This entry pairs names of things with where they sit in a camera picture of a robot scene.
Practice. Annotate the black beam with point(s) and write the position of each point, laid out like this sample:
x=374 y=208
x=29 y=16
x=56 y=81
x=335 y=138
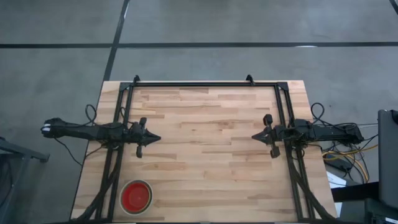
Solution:
x=354 y=191

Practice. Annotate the black power adapter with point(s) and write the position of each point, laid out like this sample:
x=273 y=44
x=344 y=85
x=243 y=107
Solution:
x=338 y=164

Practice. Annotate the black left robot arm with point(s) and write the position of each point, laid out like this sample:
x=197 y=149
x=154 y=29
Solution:
x=77 y=133

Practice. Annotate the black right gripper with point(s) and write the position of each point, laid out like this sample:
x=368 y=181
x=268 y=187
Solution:
x=275 y=133

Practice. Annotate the black metal frame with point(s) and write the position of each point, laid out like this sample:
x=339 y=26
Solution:
x=202 y=84

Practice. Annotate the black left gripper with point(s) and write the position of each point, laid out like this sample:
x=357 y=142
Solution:
x=138 y=135

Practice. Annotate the white paper sheet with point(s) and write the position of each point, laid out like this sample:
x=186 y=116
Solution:
x=335 y=180

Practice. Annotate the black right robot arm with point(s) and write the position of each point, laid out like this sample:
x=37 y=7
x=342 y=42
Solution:
x=326 y=132

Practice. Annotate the grey metal rack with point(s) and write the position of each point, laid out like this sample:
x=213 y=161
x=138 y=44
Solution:
x=25 y=153

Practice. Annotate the dark grey monitor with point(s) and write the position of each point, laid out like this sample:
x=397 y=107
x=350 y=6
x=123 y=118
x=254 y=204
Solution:
x=388 y=155

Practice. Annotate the red plastic bowl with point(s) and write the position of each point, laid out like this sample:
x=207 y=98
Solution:
x=136 y=196

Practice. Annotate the large beige bowl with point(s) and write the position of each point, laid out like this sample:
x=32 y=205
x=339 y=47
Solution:
x=136 y=213

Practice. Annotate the dark box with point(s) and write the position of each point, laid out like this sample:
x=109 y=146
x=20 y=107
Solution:
x=381 y=213

